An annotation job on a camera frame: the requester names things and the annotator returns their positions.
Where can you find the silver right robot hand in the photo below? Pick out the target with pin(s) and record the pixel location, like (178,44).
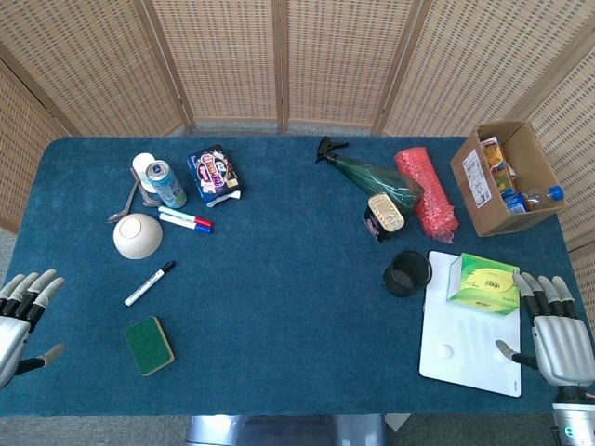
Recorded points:
(560,344)

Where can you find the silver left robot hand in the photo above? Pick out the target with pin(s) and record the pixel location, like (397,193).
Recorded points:
(11,325)

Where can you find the white marker with black cap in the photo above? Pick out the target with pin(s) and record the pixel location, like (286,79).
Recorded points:
(146,284)

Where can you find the black round cup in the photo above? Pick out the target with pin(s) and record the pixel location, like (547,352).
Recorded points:
(406,279)

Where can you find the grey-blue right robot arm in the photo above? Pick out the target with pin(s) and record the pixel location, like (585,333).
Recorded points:
(574,418)

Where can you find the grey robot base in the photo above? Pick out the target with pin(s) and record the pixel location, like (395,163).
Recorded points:
(283,432)

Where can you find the white blue tube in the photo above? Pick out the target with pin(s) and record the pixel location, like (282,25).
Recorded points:
(181,223)

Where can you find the white marker with red cap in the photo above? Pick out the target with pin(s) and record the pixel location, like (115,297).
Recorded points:
(181,214)

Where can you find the white board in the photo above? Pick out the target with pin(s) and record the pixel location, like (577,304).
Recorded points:
(469,348)

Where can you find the green tissue box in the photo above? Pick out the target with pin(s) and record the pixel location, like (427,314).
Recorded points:
(485,285)

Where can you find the white round magnet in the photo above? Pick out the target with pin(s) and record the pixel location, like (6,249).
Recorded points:
(446,351)

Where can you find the green and yellow sponge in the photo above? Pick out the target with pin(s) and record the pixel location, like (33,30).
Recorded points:
(149,346)

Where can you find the clear bottle with blue cap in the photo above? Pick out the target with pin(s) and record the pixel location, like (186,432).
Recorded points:
(541,197)

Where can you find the blue snack packet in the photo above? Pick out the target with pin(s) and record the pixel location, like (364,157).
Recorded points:
(513,203)

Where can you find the beige upturned bowl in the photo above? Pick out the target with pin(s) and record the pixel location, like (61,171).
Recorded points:
(138,236)

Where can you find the brown cardboard box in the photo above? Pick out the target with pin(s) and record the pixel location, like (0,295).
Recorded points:
(483,204)

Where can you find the metal spoon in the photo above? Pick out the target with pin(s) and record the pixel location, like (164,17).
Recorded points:
(124,206)

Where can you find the metal fork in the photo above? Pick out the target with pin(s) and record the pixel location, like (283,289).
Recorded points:
(149,200)

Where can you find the yellow orange snack packets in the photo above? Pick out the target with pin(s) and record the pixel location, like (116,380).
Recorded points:
(497,167)

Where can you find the red bubble wrap roll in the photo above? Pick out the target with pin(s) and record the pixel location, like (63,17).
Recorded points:
(427,190)

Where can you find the white paper cup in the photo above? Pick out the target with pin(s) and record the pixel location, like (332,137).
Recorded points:
(141,165)

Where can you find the light blue drink can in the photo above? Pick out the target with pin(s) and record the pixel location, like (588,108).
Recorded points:
(167,186)

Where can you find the black tin with gold lid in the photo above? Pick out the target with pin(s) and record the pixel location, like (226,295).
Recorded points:
(383,216)

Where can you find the green spray bottle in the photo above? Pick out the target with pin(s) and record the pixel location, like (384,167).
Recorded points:
(372,179)

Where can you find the dark blue snack package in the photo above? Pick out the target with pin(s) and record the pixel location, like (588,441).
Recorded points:
(214,174)

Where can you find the blue felt table cover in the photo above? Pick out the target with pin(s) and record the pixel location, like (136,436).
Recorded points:
(302,288)

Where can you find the wicker folding screen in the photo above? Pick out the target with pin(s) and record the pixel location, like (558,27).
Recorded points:
(223,56)

